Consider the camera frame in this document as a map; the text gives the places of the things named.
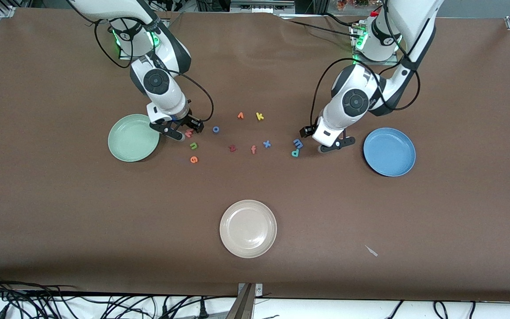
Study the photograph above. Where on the brown table cover sheet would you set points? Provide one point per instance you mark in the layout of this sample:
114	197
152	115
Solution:
104	212

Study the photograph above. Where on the beige plate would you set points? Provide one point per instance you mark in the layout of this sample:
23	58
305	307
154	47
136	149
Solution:
248	228

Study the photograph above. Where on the grey metal equipment frame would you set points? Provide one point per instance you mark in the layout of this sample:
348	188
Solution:
259	5

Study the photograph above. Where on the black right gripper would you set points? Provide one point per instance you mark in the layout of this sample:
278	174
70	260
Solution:
191	121

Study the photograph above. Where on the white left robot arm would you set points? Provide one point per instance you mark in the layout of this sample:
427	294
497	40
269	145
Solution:
361	84

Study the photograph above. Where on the blue plate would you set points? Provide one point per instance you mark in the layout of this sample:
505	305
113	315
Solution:
390	153

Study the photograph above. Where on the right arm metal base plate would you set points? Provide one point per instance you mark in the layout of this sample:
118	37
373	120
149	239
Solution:
123	56

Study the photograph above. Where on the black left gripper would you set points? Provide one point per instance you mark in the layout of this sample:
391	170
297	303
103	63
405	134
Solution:
307	131

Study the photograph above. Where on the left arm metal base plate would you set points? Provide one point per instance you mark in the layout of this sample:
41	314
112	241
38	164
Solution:
383	63

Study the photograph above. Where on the orange artificial flowers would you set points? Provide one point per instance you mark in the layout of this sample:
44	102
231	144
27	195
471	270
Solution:
352	3

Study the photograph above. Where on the light green plate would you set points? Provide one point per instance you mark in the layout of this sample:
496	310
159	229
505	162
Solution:
133	141

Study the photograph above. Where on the yellow foam letter k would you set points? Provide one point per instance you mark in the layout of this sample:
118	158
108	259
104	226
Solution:
259	116

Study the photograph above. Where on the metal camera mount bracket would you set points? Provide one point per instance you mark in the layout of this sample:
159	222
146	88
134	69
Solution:
244	305

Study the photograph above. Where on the small white paper scrap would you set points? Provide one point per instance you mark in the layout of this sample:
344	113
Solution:
371	250

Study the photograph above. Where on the blue foam letter m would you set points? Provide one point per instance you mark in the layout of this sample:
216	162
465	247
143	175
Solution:
298	142

